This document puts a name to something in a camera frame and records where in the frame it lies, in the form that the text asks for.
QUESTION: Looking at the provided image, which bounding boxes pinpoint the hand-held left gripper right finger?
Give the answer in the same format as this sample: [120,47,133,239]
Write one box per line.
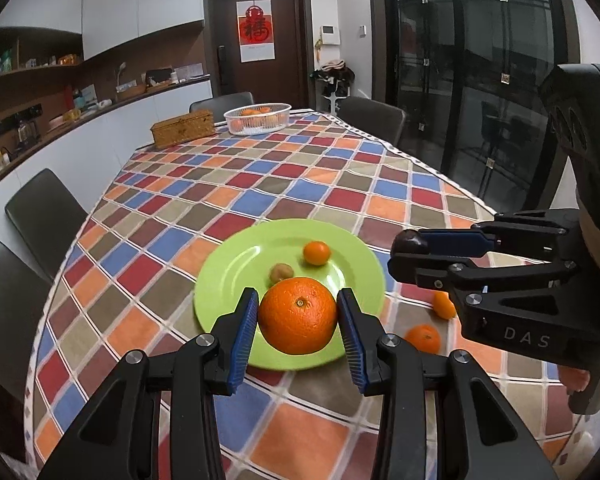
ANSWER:
[336,287,561,480]

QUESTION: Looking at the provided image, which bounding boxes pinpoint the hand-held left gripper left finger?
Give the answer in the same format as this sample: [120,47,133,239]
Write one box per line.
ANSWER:
[37,287,260,480]

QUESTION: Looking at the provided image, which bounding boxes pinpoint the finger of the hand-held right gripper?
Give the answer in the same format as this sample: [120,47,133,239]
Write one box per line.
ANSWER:
[387,253,580,292]
[420,208,584,262]

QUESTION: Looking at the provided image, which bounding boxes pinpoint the dark brown round fruit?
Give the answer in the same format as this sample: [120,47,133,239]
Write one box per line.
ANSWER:
[391,229,430,259]

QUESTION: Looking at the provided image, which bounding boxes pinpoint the large orange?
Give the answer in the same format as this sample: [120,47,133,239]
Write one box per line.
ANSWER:
[257,276,338,356]

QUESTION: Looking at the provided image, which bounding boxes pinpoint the green plate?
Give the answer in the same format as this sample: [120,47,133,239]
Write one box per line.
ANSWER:
[193,218,386,372]

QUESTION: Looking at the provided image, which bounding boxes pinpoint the person's right hand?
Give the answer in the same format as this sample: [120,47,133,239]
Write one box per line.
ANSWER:
[560,366,593,393]

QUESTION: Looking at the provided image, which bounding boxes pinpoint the dark grey chair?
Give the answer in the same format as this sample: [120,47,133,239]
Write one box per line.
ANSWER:
[5,168,89,282]
[189,91,255,114]
[337,96,407,149]
[0,239,57,403]

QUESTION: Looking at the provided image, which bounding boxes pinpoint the colourful checkered tablecloth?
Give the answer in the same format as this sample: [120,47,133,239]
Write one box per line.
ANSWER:
[24,108,588,480]

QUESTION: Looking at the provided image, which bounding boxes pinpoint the dark glass cabinet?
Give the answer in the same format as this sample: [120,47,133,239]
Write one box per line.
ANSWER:
[381,0,582,213]

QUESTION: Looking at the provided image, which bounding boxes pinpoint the coat stand with clothes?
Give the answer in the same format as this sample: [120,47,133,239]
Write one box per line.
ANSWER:
[312,59,356,114]

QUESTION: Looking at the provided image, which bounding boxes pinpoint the white mesh basket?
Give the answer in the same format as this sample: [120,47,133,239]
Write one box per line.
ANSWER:
[223,103,292,136]

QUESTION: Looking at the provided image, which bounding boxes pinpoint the woven wicker box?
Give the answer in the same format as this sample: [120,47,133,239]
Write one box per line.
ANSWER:
[150,110,216,150]

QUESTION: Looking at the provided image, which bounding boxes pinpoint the white curved counter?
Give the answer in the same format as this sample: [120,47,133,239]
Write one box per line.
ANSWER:
[0,76,214,243]

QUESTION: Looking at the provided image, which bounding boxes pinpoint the dark brown door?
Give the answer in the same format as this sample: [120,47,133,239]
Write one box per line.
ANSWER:
[203,0,311,109]

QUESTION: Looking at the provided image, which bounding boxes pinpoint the glass coffee press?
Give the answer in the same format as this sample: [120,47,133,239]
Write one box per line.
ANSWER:
[14,114,37,151]

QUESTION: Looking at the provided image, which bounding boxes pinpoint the white upper cabinets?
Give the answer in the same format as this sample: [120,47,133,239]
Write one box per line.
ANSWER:
[0,0,206,62]

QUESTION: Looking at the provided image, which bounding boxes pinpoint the black door lock handle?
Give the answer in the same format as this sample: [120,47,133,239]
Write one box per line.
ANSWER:
[216,45,230,89]

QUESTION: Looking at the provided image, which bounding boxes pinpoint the red and white wall calendar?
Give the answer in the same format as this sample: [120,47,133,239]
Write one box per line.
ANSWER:
[236,1,276,64]

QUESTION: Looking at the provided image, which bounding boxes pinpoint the wooden wall shelf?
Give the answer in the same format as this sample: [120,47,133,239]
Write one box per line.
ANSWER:
[0,27,84,92]

